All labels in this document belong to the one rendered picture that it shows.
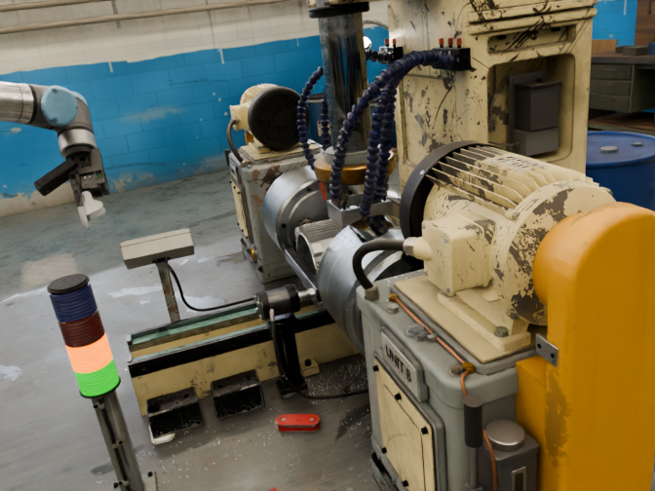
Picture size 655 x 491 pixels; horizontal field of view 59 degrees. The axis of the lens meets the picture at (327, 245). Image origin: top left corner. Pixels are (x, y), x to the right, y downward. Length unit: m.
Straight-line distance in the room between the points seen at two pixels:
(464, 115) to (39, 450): 1.08
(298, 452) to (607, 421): 0.62
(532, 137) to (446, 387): 0.76
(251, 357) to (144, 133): 5.56
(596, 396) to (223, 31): 6.41
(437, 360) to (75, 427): 0.90
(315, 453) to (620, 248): 0.72
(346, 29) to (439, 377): 0.76
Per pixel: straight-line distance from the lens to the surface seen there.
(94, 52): 6.64
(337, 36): 1.21
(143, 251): 1.48
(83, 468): 1.26
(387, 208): 1.29
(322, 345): 1.33
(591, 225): 0.57
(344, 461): 1.10
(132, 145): 6.73
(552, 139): 1.34
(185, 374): 1.29
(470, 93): 1.19
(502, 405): 0.70
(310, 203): 1.45
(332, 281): 1.07
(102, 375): 0.99
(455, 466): 0.73
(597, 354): 0.62
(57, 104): 1.49
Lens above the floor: 1.54
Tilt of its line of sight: 22 degrees down
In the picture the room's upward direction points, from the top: 7 degrees counter-clockwise
